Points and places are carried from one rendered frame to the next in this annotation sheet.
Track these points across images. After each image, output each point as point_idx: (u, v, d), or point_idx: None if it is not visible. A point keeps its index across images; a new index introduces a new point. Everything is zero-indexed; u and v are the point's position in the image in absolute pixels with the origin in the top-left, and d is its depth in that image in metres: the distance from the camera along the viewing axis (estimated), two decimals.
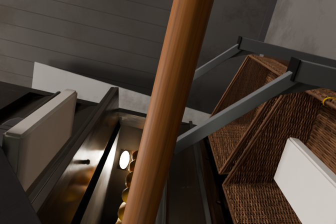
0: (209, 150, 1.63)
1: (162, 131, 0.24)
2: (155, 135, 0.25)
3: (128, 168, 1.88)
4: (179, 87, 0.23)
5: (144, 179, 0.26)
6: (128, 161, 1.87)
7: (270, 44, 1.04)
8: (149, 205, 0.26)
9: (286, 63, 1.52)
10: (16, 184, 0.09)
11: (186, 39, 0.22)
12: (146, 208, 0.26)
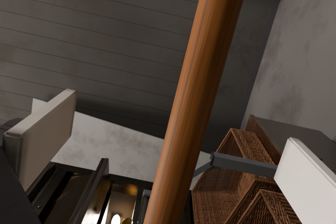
0: (194, 222, 1.72)
1: (188, 135, 0.22)
2: (180, 139, 0.22)
3: None
4: (208, 86, 0.21)
5: (167, 187, 0.23)
6: (119, 223, 1.96)
7: (240, 160, 1.13)
8: (172, 215, 0.24)
9: (265, 143, 1.61)
10: (16, 184, 0.09)
11: (216, 33, 0.20)
12: (169, 218, 0.24)
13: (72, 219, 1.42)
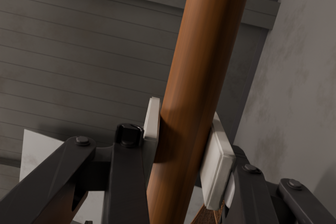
0: None
1: None
2: None
3: None
4: None
5: None
6: None
7: None
8: None
9: None
10: (142, 184, 0.10)
11: None
12: None
13: None
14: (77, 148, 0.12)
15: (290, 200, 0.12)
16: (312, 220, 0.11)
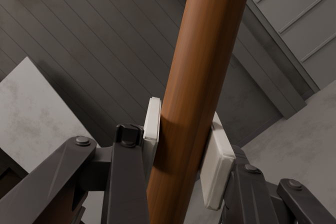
0: None
1: None
2: None
3: None
4: None
5: None
6: None
7: None
8: None
9: None
10: (142, 184, 0.10)
11: None
12: None
13: None
14: (77, 148, 0.12)
15: (290, 200, 0.12)
16: (312, 220, 0.11)
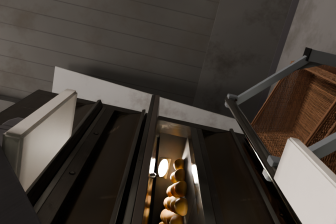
0: None
1: None
2: None
3: (166, 176, 1.87)
4: None
5: None
6: (167, 169, 1.85)
7: None
8: None
9: (334, 71, 1.51)
10: (16, 184, 0.09)
11: None
12: None
13: (136, 141, 1.32)
14: None
15: None
16: None
